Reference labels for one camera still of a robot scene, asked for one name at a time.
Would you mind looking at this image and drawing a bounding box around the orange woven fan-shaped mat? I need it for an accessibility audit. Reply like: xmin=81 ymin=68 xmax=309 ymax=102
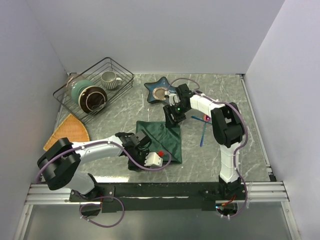
xmin=43 ymin=114 xmax=90 ymax=151

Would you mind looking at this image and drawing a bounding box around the black wire dish rack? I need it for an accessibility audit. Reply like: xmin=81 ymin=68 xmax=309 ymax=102
xmin=53 ymin=57 xmax=134 ymax=124

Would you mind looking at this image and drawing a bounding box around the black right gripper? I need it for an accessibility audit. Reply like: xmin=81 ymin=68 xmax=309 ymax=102
xmin=163 ymin=103 xmax=190 ymax=129

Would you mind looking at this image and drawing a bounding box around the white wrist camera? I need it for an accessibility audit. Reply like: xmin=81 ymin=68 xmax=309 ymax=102
xmin=144 ymin=152 xmax=163 ymax=168
xmin=164 ymin=90 xmax=180 ymax=106

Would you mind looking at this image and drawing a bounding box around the iridescent rainbow metal spoon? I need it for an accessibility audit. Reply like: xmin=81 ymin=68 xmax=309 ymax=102
xmin=199 ymin=114 xmax=211 ymax=147

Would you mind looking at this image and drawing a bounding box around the dark green cloth napkin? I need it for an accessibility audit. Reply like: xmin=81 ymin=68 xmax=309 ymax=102
xmin=135 ymin=120 xmax=183 ymax=164

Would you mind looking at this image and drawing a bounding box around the dark brown ceramic bowl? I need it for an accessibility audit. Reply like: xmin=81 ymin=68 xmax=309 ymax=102
xmin=78 ymin=85 xmax=108 ymax=114

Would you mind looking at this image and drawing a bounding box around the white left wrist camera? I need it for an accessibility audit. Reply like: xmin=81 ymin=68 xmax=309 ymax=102
xmin=144 ymin=152 xmax=163 ymax=168

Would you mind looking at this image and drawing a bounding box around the clear glass jar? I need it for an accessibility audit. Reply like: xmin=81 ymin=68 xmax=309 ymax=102
xmin=65 ymin=73 xmax=82 ymax=98

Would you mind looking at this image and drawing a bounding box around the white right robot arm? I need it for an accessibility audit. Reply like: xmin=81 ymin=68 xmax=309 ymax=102
xmin=163 ymin=84 xmax=248 ymax=200

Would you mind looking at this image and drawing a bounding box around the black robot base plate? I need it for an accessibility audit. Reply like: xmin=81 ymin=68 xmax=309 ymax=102
xmin=69 ymin=182 xmax=246 ymax=213

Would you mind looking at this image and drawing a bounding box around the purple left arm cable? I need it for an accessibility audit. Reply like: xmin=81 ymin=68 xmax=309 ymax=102
xmin=36 ymin=141 xmax=173 ymax=228

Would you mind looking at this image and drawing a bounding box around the blue star-shaped ceramic dish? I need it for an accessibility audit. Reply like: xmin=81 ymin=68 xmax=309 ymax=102
xmin=144 ymin=76 xmax=176 ymax=105

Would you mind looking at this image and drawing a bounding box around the blue metal fork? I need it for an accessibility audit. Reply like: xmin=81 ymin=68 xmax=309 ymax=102
xmin=191 ymin=115 xmax=207 ymax=123

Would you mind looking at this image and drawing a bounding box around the aluminium frame rail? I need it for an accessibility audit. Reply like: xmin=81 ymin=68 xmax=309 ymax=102
xmin=247 ymin=181 xmax=290 ymax=202

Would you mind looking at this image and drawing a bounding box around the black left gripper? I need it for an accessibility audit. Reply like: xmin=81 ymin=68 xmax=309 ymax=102
xmin=127 ymin=147 xmax=152 ymax=172

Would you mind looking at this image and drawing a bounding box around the green ceramic bowl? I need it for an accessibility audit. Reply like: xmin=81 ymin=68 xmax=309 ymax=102
xmin=71 ymin=79 xmax=94 ymax=104

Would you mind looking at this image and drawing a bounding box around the striped grey ceramic mug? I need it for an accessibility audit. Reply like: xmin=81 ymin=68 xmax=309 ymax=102
xmin=100 ymin=71 xmax=123 ymax=91

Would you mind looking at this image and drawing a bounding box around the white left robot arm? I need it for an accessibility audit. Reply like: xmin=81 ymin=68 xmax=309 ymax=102
xmin=36 ymin=130 xmax=152 ymax=201

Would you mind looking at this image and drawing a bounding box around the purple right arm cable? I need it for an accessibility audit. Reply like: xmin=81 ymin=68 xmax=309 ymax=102
xmin=165 ymin=77 xmax=250 ymax=222

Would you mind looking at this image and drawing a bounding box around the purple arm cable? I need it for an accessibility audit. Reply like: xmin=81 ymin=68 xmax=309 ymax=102
xmin=165 ymin=77 xmax=250 ymax=222
xmin=36 ymin=141 xmax=173 ymax=228

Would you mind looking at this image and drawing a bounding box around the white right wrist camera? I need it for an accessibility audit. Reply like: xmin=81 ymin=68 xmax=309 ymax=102
xmin=164 ymin=90 xmax=180 ymax=106

